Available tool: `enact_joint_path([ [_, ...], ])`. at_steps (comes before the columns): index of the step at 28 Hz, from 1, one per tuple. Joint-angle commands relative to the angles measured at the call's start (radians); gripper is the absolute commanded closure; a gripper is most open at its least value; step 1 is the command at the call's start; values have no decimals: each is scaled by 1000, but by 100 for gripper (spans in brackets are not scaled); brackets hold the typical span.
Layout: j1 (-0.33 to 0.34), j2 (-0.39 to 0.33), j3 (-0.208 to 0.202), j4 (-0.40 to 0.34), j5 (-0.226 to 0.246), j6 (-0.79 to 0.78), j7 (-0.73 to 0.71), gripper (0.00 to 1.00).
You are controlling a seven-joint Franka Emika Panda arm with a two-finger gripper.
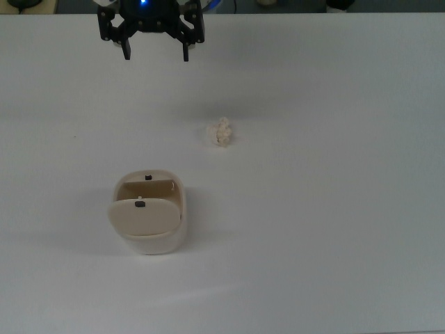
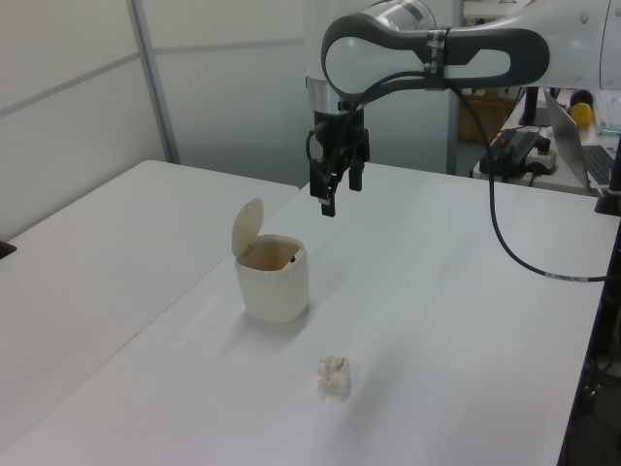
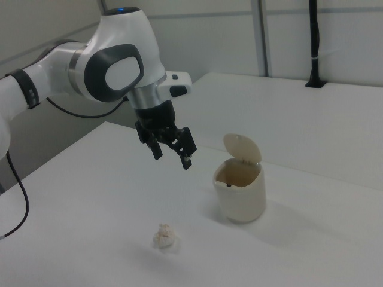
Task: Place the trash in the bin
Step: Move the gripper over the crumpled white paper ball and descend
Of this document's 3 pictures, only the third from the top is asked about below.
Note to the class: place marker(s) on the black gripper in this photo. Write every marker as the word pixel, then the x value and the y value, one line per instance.
pixel 155 115

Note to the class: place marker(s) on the black pole on base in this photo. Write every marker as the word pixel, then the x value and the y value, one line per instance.
pixel 314 45

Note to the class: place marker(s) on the grey partition post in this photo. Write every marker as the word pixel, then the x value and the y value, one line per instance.
pixel 264 36

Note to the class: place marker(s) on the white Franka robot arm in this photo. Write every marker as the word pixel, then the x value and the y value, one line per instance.
pixel 119 39

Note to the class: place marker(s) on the small white lidded bin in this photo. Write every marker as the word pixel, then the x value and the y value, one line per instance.
pixel 240 194

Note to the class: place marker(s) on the crumpled white paper trash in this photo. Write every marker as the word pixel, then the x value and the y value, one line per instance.
pixel 163 236

